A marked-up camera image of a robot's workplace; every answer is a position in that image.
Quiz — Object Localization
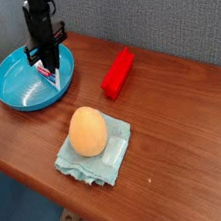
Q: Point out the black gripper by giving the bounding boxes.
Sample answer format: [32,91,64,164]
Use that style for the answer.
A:
[22,0,67,74]

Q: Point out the white toothpaste tube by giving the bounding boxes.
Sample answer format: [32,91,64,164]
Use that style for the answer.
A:
[35,61,61,90]

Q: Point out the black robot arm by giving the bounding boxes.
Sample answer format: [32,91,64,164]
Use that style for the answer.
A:
[22,0,67,74]

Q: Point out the blue plate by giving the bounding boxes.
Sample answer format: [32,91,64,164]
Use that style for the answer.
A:
[0,44,75,112]

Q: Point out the red plastic block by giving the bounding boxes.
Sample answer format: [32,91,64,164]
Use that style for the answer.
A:
[100,47,134,100]

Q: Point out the orange egg-shaped sponge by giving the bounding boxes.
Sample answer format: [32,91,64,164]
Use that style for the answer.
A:
[69,106,108,157]

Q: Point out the light blue folded cloth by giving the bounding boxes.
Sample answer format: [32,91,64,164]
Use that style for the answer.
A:
[54,114,131,186]

